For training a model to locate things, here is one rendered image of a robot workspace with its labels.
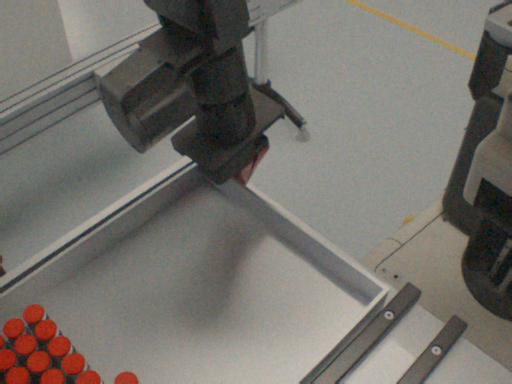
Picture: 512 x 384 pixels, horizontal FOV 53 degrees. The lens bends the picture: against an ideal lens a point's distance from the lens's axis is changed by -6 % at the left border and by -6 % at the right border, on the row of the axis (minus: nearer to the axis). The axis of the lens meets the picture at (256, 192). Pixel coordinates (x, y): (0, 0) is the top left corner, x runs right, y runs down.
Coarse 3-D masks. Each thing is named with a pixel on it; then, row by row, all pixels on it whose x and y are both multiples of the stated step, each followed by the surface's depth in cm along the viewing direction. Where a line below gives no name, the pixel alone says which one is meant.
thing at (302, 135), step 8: (256, 88) 203; (264, 88) 202; (272, 88) 204; (272, 96) 202; (280, 96) 201; (288, 104) 200; (288, 112) 200; (296, 112) 200; (296, 120) 199; (304, 120) 199; (304, 128) 201; (296, 136) 202; (304, 136) 202
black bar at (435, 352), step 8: (456, 320) 50; (448, 328) 49; (456, 328) 49; (464, 328) 49; (440, 336) 48; (448, 336) 48; (456, 336) 48; (432, 344) 48; (440, 344) 48; (448, 344) 48; (424, 352) 47; (432, 352) 47; (440, 352) 48; (416, 360) 47; (424, 360) 47; (432, 360) 47; (440, 360) 47; (416, 368) 46; (424, 368) 46; (432, 368) 46; (408, 376) 46; (416, 376) 46; (424, 376) 46
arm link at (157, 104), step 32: (224, 0) 38; (160, 32) 44; (192, 32) 43; (224, 32) 40; (128, 64) 42; (160, 64) 41; (128, 96) 40; (160, 96) 42; (192, 96) 43; (128, 128) 43; (160, 128) 43
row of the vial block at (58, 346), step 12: (24, 312) 47; (36, 312) 47; (36, 324) 47; (48, 324) 46; (36, 336) 48; (48, 336) 45; (60, 336) 45; (48, 348) 45; (60, 348) 45; (72, 348) 46; (60, 360) 45; (72, 360) 44; (84, 360) 44; (72, 372) 43; (84, 372) 43; (96, 372) 43
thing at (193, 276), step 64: (192, 192) 64; (64, 256) 53; (128, 256) 57; (192, 256) 57; (256, 256) 57; (320, 256) 56; (0, 320) 51; (64, 320) 52; (128, 320) 52; (192, 320) 52; (256, 320) 52; (320, 320) 52
